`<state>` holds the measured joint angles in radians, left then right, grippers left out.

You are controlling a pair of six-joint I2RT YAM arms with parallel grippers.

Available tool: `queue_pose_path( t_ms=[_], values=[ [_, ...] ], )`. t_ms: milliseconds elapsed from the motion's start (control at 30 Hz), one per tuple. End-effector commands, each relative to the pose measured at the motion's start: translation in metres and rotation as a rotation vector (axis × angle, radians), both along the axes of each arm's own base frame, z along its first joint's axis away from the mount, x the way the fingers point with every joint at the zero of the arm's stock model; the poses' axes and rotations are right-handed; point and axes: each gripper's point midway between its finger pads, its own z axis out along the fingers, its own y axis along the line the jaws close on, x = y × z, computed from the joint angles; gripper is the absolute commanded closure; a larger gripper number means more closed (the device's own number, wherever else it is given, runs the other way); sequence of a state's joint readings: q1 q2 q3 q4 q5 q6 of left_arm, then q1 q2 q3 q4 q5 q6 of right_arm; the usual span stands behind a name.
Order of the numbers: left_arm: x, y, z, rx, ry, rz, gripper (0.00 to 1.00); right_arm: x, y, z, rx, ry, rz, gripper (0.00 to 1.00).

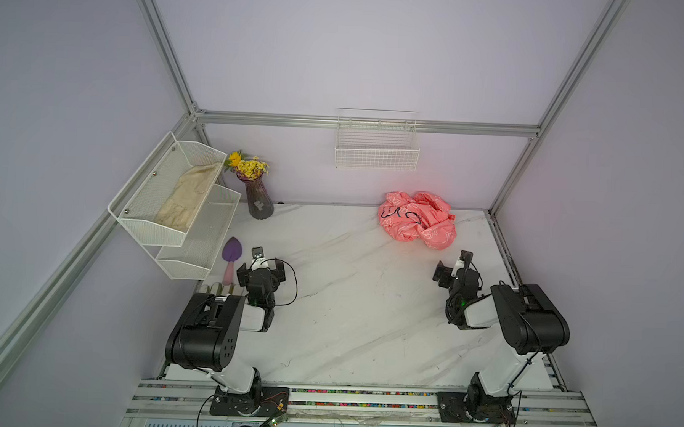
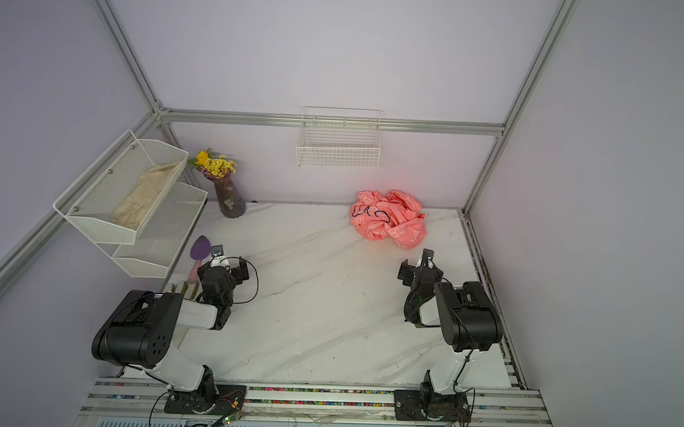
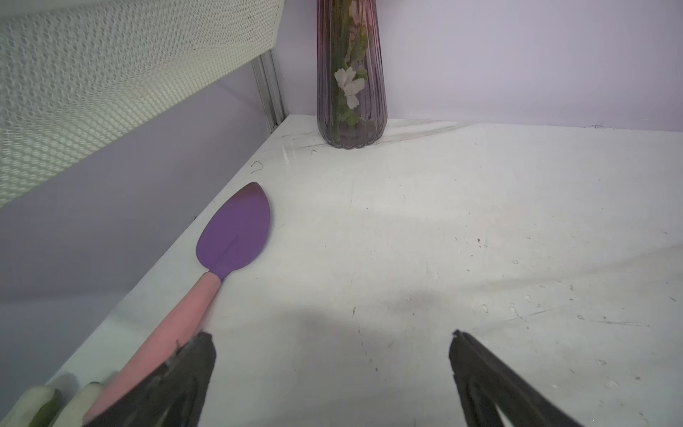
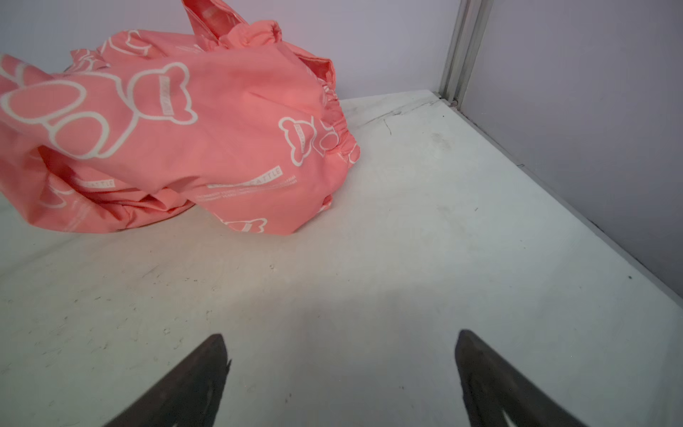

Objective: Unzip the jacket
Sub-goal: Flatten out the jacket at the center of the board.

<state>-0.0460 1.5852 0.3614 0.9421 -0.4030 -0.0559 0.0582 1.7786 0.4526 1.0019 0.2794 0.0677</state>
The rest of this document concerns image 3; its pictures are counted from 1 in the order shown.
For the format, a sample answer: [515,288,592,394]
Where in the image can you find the white mesh two-tier shelf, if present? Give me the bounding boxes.
[1,1,284,205]

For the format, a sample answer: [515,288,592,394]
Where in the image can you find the purple pink garden trowel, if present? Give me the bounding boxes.
[84,183,271,422]

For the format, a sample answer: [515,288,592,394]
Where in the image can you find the purple ribbed glass vase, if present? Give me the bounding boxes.
[317,0,388,149]

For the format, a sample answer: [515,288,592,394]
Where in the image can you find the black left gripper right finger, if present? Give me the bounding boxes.
[448,330,580,427]

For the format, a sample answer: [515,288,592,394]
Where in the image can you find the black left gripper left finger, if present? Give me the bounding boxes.
[88,332,216,427]

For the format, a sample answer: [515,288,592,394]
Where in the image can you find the cream green work glove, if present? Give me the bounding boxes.
[1,383,105,427]

